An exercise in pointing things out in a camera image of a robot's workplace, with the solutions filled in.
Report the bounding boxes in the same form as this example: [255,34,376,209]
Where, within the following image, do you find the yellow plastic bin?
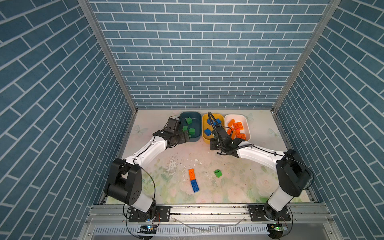
[202,113,224,145]

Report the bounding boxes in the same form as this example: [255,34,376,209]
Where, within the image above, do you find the dark teal plastic bin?
[180,112,202,142]

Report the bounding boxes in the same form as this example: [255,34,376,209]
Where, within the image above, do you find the white plastic bin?
[224,114,251,141]

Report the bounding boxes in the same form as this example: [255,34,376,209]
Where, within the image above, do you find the orange L-shaped lego brick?
[188,169,196,181]

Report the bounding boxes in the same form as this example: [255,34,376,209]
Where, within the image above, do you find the long blue lego brick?
[191,180,200,193]

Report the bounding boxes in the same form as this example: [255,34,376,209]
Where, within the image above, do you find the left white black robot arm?
[104,116,190,222]

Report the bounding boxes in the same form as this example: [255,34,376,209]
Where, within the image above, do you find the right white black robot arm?
[210,124,314,221]

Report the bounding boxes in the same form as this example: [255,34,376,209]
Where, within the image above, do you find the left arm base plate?
[127,206,171,223]

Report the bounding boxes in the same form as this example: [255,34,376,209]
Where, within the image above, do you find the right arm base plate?
[247,204,292,222]

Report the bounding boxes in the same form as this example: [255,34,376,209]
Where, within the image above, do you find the aluminium front rail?
[86,203,333,226]

